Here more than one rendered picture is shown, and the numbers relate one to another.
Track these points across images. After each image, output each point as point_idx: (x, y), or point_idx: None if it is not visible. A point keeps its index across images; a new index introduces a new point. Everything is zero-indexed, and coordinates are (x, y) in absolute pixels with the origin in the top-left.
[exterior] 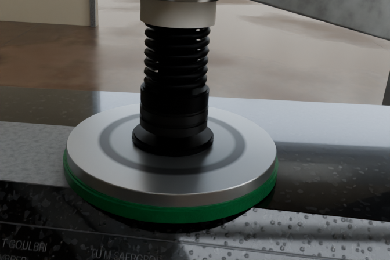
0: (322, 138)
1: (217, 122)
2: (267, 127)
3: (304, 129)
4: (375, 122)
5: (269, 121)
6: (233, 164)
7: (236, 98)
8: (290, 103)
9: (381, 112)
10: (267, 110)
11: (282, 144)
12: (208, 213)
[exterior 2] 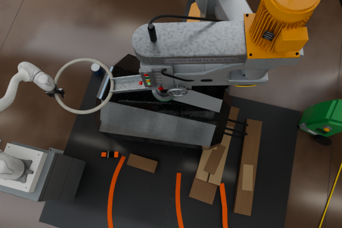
0: (141, 93)
1: (157, 92)
2: (148, 97)
3: (142, 96)
4: (130, 97)
5: (146, 100)
6: None
7: (148, 110)
8: (139, 106)
9: (125, 101)
10: (145, 104)
11: (148, 92)
12: None
